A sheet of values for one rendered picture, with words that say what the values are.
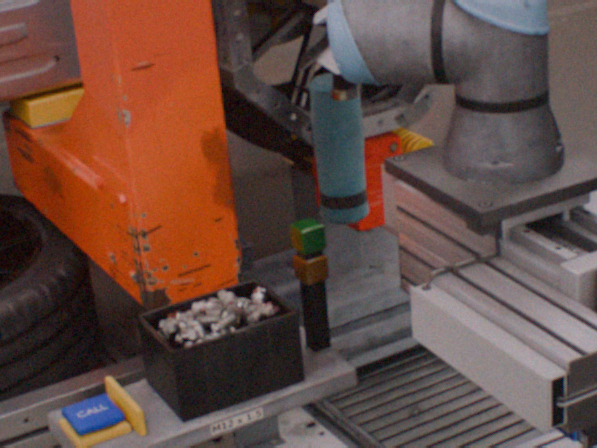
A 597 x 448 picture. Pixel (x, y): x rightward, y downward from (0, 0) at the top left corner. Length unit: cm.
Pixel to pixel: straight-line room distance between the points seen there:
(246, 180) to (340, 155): 162
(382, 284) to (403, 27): 119
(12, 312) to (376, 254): 95
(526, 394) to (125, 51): 79
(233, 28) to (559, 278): 95
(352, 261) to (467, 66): 121
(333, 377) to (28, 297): 55
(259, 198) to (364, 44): 220
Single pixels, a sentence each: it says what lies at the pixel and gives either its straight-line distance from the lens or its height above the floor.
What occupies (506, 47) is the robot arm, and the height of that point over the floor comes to 98.
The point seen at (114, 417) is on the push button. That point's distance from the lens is 184.
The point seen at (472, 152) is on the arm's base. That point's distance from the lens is 159.
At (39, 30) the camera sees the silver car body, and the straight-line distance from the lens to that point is 237.
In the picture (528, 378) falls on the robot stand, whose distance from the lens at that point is 138.
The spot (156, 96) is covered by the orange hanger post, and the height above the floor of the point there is 86.
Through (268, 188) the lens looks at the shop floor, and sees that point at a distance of 381.
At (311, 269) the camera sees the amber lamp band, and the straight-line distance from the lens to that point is 191.
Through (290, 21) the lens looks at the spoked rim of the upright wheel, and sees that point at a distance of 244.
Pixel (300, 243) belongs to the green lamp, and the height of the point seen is 64.
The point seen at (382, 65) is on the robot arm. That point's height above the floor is 96.
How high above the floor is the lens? 143
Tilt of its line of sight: 24 degrees down
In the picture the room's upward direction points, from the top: 6 degrees counter-clockwise
